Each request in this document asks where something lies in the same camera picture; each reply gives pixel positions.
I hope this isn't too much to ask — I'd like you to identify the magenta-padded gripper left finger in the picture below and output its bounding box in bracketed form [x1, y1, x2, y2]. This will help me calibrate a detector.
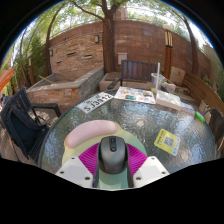
[54, 142, 101, 188]

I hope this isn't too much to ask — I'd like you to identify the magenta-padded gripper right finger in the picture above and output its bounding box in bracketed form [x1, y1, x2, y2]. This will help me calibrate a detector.
[125, 142, 171, 188]

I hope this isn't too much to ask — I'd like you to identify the grey and black computer mouse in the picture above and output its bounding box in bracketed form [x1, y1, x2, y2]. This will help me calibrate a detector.
[97, 135, 129, 175]

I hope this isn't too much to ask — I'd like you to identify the round green mouse pad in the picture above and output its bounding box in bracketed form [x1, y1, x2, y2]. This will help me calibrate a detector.
[61, 119, 148, 190]

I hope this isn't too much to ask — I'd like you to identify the yellow printed card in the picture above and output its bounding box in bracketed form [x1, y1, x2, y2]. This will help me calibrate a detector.
[153, 128, 182, 157]

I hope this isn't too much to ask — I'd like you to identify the white lettered sign plate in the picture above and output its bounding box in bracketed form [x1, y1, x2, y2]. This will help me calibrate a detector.
[75, 91, 115, 115]

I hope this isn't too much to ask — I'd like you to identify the black slatted armchair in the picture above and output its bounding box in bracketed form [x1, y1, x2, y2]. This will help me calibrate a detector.
[0, 86, 63, 164]

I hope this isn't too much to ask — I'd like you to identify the white and blue packet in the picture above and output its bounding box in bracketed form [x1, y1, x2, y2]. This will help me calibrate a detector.
[181, 101, 198, 116]

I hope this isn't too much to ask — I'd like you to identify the green plastic case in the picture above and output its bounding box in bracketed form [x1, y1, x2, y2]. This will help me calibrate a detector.
[194, 110, 207, 124]

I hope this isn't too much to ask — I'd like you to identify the colourful printed sheet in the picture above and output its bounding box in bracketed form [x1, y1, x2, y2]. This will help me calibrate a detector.
[114, 86, 157, 105]

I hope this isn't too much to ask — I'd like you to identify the raised stone basin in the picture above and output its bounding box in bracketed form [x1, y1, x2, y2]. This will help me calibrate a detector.
[26, 65, 105, 105]

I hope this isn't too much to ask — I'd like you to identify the clear plastic cup with straw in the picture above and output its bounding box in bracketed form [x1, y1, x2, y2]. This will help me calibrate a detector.
[150, 62, 166, 95]

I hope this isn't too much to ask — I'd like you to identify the curved wooden bench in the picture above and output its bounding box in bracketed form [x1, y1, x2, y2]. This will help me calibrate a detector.
[182, 71, 224, 114]

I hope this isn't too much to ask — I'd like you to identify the low stone step block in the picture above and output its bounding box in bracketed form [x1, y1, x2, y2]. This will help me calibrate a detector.
[99, 71, 123, 93]

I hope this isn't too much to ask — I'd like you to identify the tan stone block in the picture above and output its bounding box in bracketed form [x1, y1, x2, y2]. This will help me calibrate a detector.
[170, 66, 186, 87]

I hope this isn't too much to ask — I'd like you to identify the dark wooden slatted chair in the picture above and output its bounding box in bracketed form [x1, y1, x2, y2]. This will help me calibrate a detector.
[107, 59, 159, 91]

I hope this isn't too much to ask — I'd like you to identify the slender leaning tree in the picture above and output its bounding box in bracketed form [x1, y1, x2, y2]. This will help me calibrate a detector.
[44, 3, 68, 76]

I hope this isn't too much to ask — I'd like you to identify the large tree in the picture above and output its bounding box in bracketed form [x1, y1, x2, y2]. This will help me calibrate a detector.
[71, 0, 134, 75]

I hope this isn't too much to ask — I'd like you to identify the grey wall box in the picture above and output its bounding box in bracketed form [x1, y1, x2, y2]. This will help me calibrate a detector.
[117, 52, 128, 66]

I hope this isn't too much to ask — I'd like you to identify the wooden garden lamp post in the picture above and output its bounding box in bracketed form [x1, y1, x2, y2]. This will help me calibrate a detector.
[162, 23, 174, 80]

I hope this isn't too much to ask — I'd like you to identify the thin tree by wall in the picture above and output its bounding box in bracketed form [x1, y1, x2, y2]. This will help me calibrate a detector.
[179, 13, 200, 76]

